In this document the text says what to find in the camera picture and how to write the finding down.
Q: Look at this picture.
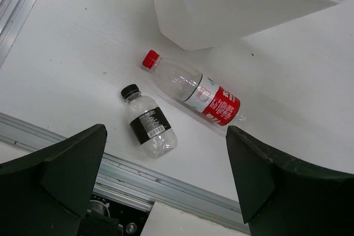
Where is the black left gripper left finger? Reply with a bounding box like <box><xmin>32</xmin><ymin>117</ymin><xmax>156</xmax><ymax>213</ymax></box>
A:
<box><xmin>1</xmin><ymin>124</ymin><xmax>107</xmax><ymax>235</ymax></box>

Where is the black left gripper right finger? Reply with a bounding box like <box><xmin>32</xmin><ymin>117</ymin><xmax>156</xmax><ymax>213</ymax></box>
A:
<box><xmin>226</xmin><ymin>126</ymin><xmax>353</xmax><ymax>235</ymax></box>

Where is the clear bottle red label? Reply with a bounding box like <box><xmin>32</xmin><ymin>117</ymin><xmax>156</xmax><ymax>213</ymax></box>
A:
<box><xmin>142</xmin><ymin>50</ymin><xmax>247</xmax><ymax>127</ymax></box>

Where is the small bottle black label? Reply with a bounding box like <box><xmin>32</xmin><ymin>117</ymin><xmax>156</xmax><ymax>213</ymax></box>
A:
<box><xmin>121</xmin><ymin>84</ymin><xmax>178</xmax><ymax>159</ymax></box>

